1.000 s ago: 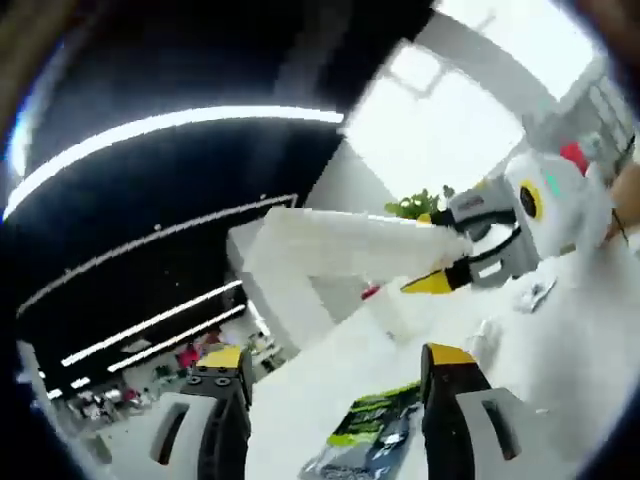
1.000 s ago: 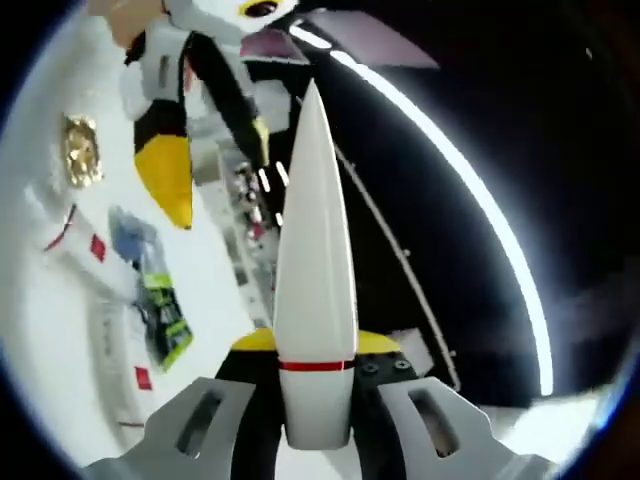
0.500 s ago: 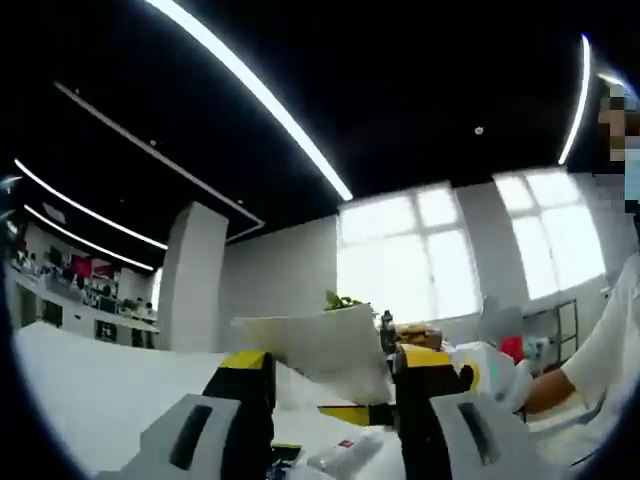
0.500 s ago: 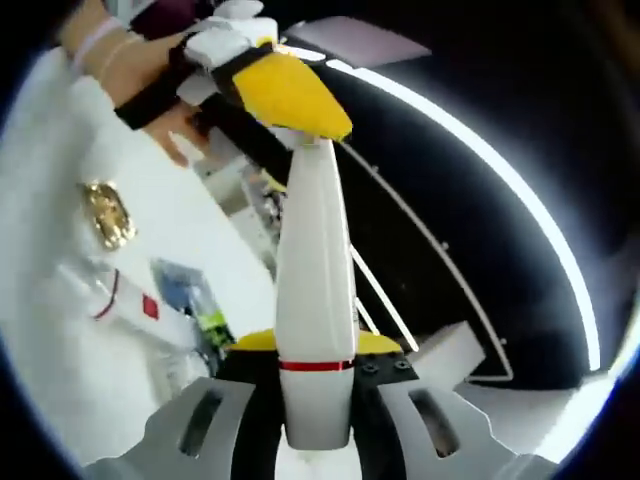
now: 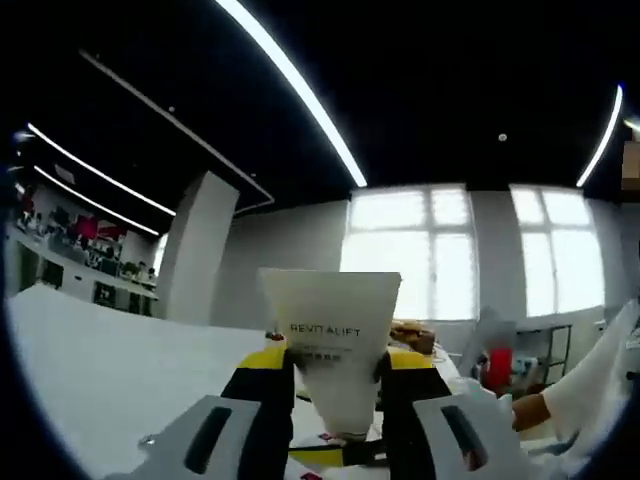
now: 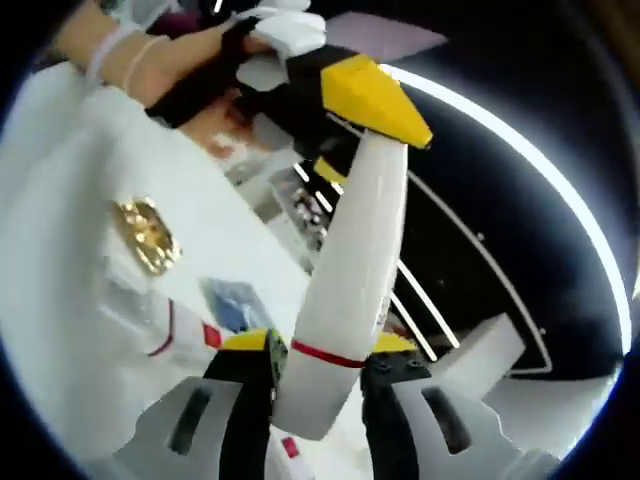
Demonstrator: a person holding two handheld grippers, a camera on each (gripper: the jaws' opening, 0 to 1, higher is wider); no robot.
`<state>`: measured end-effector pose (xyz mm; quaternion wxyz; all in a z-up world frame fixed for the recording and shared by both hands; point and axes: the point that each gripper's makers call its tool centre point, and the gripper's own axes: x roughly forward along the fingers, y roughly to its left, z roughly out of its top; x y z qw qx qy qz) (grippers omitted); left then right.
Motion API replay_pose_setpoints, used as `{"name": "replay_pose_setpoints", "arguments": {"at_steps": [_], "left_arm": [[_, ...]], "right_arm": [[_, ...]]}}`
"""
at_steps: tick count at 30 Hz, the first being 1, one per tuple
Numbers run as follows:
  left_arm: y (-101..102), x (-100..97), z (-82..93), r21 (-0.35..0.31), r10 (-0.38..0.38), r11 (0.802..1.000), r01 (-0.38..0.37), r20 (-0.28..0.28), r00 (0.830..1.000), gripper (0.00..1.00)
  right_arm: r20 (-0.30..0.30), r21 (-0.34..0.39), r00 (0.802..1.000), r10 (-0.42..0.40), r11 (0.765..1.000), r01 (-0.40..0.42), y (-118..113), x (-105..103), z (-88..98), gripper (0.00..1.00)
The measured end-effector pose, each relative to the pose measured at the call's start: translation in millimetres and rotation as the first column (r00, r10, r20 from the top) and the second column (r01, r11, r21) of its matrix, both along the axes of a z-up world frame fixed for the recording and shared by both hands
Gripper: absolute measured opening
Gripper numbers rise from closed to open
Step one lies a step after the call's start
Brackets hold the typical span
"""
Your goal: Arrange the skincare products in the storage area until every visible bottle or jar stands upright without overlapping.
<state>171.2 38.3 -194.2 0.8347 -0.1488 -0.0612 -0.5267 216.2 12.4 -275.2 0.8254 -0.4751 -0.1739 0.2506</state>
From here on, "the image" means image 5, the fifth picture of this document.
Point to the long ceiling strip light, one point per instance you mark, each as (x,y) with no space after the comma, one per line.
(310,100)

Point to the brown container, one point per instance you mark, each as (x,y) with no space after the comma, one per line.
(412,337)

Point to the white office counter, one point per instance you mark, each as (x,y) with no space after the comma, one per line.
(75,277)

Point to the large window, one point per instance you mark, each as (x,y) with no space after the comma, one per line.
(407,250)
(560,250)

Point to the black frame shelf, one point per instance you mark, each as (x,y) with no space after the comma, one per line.
(555,350)

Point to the person's white shirt sleeve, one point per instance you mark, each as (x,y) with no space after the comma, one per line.
(590,380)

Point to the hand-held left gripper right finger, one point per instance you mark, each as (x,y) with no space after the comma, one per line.
(405,425)

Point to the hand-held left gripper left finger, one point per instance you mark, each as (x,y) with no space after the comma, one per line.
(260,420)

